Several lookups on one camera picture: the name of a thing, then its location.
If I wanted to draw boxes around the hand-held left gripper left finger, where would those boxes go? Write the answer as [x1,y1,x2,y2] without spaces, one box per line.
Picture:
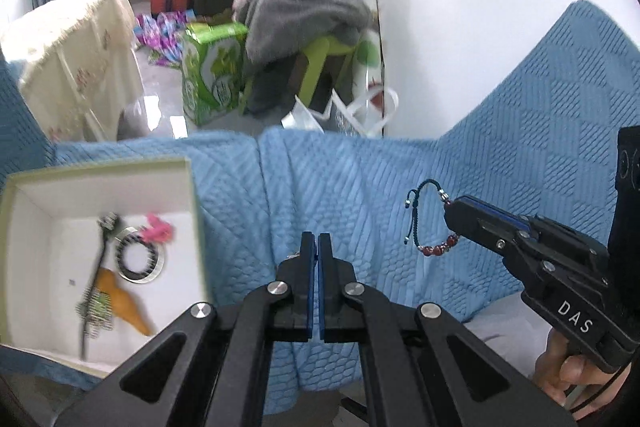
[55,232,317,427]

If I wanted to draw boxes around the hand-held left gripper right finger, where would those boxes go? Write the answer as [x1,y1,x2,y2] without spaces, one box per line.
[319,233,576,427]

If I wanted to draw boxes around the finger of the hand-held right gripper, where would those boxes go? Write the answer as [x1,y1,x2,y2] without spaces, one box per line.
[444,196,607,304]
[466,194,609,279]

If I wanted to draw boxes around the red bead cord bracelet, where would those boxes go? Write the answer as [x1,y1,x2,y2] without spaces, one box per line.
[402,179,462,259]

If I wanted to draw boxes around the silver key ring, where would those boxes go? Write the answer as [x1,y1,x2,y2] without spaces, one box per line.
[115,227,168,284]

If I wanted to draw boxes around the pink charm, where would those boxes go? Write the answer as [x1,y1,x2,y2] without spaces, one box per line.
[141,213,175,244]

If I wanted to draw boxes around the orange figurine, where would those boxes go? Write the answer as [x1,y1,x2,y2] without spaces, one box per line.
[94,268,154,338]

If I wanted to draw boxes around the green charm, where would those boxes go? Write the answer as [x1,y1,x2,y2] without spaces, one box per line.
[91,296,112,324]

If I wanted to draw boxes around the black cord with striped beads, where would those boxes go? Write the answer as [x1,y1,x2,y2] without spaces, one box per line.
[76,213,120,362]

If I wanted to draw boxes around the green and white cardboard box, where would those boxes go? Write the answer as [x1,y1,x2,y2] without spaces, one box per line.
[0,157,212,380]

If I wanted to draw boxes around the person's right hand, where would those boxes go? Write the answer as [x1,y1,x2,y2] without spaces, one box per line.
[531,329,632,409]

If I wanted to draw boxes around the grey cloth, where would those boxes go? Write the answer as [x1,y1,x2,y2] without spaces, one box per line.
[465,294,552,381]

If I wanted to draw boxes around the blue quilted sofa cover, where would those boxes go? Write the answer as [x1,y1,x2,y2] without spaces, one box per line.
[0,0,640,414]

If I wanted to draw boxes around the white plastic bag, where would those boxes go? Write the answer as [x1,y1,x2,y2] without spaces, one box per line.
[281,87,401,138]

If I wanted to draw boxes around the white bag with green print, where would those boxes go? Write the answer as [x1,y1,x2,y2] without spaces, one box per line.
[351,0,387,138]

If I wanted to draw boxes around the green plastic stool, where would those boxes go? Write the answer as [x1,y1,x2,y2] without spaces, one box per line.
[294,34,362,104]

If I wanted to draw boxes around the green printed carton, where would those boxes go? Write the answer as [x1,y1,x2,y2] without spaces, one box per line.
[180,22,249,126]

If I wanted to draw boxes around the grey fleece garment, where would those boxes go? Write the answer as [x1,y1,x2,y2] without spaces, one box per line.
[234,0,372,64]

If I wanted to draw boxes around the purple shiny wrappers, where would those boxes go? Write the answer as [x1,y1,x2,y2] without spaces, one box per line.
[134,9,197,68]

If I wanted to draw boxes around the cream lace-covered furniture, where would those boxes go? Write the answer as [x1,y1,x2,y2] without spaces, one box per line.
[0,0,144,142]

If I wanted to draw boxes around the black cable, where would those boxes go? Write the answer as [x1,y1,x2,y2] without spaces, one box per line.
[564,364,634,409]

